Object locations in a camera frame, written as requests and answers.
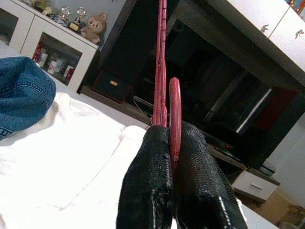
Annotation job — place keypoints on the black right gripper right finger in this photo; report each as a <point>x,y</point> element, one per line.
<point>202,190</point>

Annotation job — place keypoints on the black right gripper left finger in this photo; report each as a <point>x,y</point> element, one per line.
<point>147,186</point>

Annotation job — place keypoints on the red plastic hanger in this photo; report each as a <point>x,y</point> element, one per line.
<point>175,114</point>

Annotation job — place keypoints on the blue denim garment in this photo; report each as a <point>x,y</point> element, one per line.
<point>23,95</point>

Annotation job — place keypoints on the grey table black legs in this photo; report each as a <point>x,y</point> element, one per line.
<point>257,219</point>

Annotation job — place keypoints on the small brown cardboard box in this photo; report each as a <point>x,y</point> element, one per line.
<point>278,205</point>

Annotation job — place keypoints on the black box gold label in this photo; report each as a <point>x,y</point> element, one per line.
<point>107,90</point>

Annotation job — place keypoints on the black TV stand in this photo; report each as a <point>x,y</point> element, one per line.
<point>214,71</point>

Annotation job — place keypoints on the beige plush toy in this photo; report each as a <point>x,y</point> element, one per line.
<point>94,26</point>

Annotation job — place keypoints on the crystal ornament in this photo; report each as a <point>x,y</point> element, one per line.
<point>64,12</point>

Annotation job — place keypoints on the white glass door cabinet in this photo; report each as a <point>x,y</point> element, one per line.
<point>26,31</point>

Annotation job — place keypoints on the white wall cabinet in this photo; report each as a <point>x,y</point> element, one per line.
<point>262,19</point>

